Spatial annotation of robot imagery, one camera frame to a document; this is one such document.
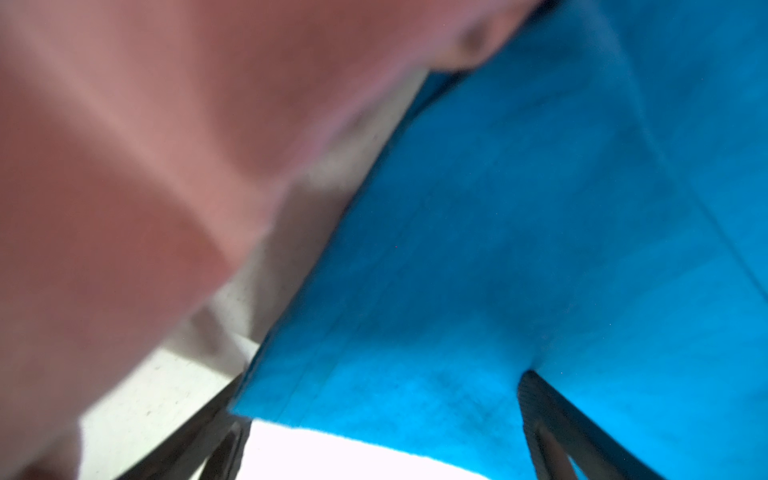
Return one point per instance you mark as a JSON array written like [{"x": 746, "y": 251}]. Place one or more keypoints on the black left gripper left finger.
[{"x": 211, "y": 442}]

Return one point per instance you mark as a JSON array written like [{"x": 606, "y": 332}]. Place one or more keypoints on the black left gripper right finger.
[{"x": 564, "y": 443}]

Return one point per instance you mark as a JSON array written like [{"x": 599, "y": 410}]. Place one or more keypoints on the blue t shirt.
[{"x": 590, "y": 204}]

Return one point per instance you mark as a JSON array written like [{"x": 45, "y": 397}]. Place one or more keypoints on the pink folded t shirt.
[{"x": 146, "y": 148}]

